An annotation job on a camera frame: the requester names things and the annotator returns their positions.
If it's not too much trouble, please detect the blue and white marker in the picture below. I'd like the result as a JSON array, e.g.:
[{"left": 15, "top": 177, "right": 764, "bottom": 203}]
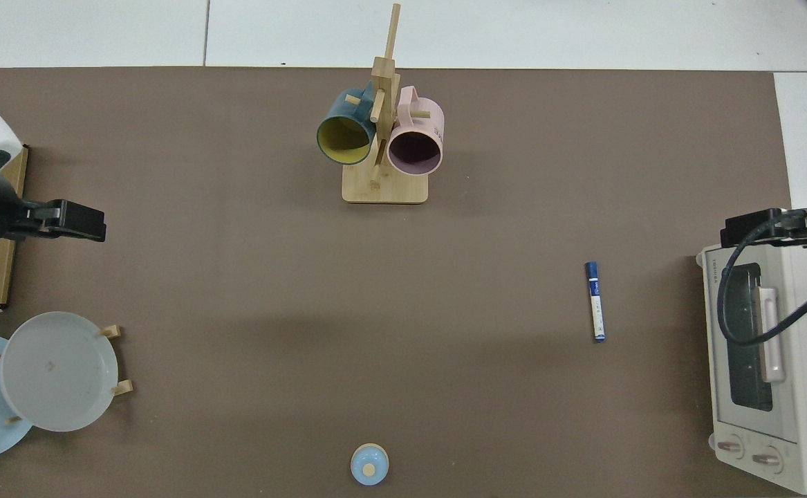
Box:
[{"left": 584, "top": 261, "right": 606, "bottom": 343}]

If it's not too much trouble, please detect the grey plate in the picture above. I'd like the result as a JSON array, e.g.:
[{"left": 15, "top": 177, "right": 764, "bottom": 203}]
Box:
[{"left": 0, "top": 311, "right": 119, "bottom": 433}]

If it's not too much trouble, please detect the pale toaster oven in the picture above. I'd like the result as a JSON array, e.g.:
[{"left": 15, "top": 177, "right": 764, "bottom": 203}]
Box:
[{"left": 696, "top": 239, "right": 807, "bottom": 496}]

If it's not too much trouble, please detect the wooden plate rack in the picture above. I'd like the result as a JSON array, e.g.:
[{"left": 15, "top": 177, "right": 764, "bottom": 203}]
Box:
[{"left": 0, "top": 324, "right": 134, "bottom": 425}]

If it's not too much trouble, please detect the dark teal mug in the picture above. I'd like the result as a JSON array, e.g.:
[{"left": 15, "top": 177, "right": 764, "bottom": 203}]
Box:
[{"left": 316, "top": 82, "right": 380, "bottom": 165}]

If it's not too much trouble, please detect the wooden cup stand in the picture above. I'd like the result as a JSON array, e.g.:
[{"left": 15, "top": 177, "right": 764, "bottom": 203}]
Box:
[{"left": 342, "top": 3, "right": 430, "bottom": 205}]

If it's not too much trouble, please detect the brown table cloth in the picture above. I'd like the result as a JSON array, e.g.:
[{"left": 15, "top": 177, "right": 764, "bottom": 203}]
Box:
[{"left": 0, "top": 66, "right": 792, "bottom": 498}]

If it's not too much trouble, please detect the pink mug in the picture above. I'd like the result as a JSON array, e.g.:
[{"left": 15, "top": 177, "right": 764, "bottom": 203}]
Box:
[{"left": 386, "top": 86, "right": 445, "bottom": 176}]

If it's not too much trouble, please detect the small blue round thing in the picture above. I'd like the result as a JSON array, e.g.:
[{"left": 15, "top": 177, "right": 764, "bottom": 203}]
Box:
[{"left": 350, "top": 443, "right": 390, "bottom": 486}]

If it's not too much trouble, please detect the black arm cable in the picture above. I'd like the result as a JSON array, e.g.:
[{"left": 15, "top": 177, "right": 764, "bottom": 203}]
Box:
[{"left": 716, "top": 211, "right": 807, "bottom": 347}]

